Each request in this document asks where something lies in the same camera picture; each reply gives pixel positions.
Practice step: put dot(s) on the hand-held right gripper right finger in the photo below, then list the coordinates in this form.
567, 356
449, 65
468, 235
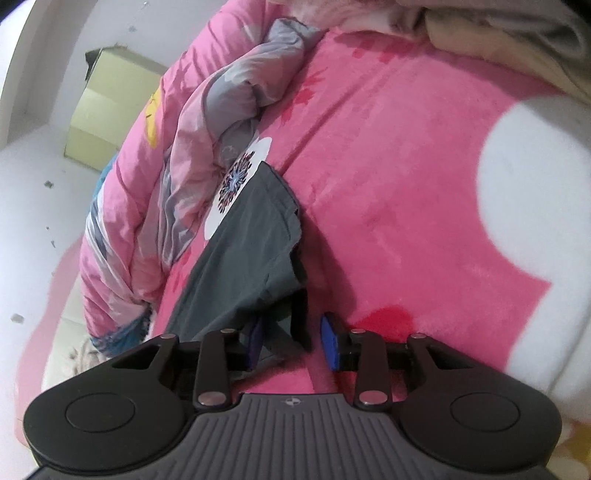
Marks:
328, 344

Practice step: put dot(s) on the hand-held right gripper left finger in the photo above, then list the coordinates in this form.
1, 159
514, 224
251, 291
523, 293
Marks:
256, 341

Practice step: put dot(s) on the grey pants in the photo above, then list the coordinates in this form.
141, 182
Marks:
249, 240

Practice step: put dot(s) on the stack of folded clothes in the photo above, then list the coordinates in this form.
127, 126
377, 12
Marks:
508, 37

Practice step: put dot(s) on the pink floral blanket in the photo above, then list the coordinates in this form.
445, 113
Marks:
392, 184

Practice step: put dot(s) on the white fluffy towel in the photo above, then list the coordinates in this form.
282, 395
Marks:
64, 364

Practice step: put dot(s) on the pink patchwork quilt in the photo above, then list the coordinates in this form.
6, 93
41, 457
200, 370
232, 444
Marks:
184, 161

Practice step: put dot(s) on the pale yellow wardrobe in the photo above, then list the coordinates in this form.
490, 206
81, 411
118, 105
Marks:
101, 115

